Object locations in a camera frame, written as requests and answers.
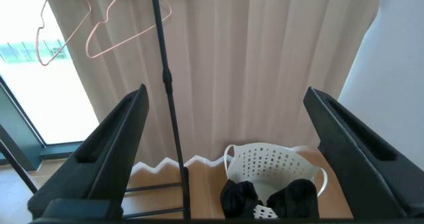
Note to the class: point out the black shorts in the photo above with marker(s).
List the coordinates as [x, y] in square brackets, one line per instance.
[295, 197]

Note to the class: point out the white laundry basket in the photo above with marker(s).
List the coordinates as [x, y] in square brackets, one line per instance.
[265, 166]

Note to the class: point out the beige curtain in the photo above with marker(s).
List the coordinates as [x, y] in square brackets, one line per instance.
[248, 68]

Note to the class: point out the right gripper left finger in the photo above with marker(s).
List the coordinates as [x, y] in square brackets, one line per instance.
[109, 171]

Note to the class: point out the black clothes rack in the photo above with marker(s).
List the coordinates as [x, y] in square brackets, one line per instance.
[170, 101]

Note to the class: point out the pink clothes hanger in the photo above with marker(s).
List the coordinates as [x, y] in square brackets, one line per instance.
[40, 25]
[109, 48]

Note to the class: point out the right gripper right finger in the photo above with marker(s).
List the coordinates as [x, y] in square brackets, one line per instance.
[348, 171]

